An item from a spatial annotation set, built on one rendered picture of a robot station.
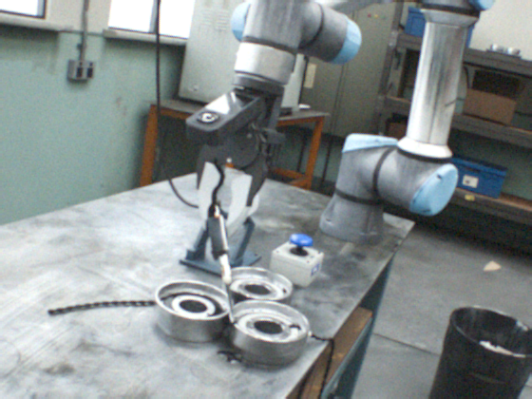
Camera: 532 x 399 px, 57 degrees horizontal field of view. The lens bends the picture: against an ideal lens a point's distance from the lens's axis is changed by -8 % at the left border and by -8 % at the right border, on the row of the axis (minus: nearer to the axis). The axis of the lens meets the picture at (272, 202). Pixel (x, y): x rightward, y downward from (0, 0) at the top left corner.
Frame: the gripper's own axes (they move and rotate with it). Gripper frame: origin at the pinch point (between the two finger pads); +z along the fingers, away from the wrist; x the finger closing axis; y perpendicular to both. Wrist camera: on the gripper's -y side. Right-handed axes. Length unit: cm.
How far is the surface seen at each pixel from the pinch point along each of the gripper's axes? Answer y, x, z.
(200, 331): -7.0, -4.7, 11.7
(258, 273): 12.2, -2.9, 8.1
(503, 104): 341, -31, -69
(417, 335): 189, -24, 68
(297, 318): 3.2, -13.4, 9.3
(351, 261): 39.0, -11.1, 7.8
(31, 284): -11.2, 21.4, 14.9
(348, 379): 80, -13, 52
